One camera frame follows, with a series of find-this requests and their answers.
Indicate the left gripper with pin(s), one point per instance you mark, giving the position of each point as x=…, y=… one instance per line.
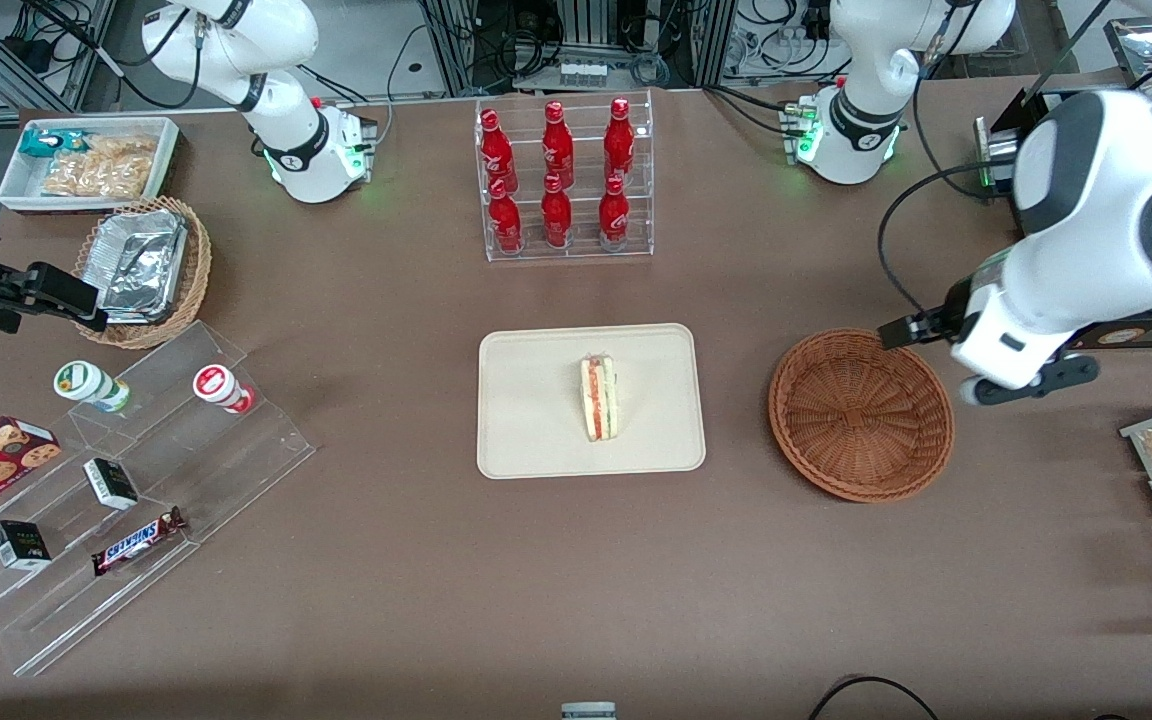
x=955, y=304

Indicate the triangular sandwich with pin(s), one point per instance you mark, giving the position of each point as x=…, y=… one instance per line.
x=599, y=400

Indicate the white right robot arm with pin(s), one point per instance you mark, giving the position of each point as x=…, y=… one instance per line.
x=291, y=135

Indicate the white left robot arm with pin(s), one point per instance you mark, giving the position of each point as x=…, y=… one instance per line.
x=1096, y=230

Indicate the aluminium foil tray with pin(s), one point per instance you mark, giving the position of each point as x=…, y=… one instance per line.
x=141, y=265

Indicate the brown wicker basket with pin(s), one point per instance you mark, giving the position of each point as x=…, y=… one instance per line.
x=861, y=420

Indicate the light wicker basket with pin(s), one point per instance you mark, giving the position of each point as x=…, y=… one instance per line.
x=194, y=270

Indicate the beige plastic tray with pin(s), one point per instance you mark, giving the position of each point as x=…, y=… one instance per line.
x=536, y=400

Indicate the green lid yogurt cup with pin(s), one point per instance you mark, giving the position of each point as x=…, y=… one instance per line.
x=84, y=382

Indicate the white rectangular bin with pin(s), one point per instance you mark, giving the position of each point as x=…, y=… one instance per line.
x=21, y=185

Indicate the clear bag of crackers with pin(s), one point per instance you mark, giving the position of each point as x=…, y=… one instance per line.
x=101, y=170

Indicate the red lid yogurt cup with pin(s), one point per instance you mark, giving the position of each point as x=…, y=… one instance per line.
x=216, y=385

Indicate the green snack packet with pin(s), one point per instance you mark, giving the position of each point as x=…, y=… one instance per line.
x=41, y=142

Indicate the silver box with green light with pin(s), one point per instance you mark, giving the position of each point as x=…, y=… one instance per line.
x=988, y=160

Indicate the small black box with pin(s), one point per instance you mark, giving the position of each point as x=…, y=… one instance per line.
x=111, y=483
x=19, y=545

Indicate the black food warmer appliance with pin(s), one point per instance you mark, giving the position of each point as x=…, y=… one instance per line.
x=1146, y=335

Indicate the clear acrylic stepped stand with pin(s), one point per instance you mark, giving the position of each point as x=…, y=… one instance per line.
x=226, y=470

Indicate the snickers chocolate bar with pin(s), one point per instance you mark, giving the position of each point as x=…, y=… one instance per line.
x=136, y=541

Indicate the red cola bottle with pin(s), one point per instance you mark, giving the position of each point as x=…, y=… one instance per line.
x=497, y=155
x=619, y=145
x=556, y=215
x=557, y=148
x=506, y=222
x=614, y=215

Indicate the clear acrylic bottle rack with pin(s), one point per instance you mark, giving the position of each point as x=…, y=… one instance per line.
x=586, y=245

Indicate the grey terminal block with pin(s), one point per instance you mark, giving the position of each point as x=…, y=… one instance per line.
x=583, y=72

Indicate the grey device at table edge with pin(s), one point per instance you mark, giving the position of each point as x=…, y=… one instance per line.
x=588, y=711

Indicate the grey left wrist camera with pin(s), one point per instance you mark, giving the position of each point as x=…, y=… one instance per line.
x=1036, y=380

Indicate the aluminium frame rack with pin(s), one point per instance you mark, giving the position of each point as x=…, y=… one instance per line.
x=706, y=40

